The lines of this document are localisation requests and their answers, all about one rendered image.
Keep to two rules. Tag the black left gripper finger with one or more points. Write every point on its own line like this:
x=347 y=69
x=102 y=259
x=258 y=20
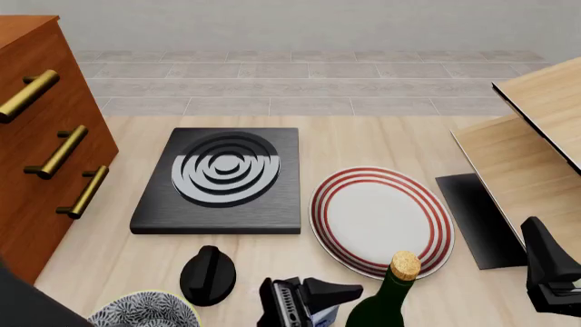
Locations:
x=333 y=292

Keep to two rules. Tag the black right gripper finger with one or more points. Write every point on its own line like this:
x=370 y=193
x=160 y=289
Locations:
x=540 y=248

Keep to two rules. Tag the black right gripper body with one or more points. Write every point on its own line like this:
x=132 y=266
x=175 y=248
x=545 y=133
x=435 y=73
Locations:
x=556 y=293

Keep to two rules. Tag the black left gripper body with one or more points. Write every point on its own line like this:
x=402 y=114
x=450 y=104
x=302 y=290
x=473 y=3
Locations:
x=283 y=303

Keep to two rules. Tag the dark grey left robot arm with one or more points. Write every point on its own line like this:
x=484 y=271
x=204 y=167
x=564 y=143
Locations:
x=32 y=303

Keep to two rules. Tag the dark green corked wine bottle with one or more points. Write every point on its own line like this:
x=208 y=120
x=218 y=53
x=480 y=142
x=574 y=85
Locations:
x=381 y=303

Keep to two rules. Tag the wooden cabinet with drawers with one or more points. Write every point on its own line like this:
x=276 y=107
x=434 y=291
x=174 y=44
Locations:
x=32 y=211

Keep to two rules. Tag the white and blue carton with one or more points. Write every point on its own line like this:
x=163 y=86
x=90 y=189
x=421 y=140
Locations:
x=326 y=316

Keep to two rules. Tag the round black stove knob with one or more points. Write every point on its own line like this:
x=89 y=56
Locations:
x=206 y=276

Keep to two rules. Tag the white plate with red rings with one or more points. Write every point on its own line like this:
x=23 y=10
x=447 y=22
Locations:
x=379 y=219

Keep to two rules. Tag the pale wooden shelf rack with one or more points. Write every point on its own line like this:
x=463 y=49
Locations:
x=526 y=163

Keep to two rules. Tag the black and white patterned bowl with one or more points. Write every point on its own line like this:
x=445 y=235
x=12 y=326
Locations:
x=145 y=311

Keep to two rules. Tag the flat black stove plate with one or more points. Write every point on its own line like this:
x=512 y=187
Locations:
x=159 y=211

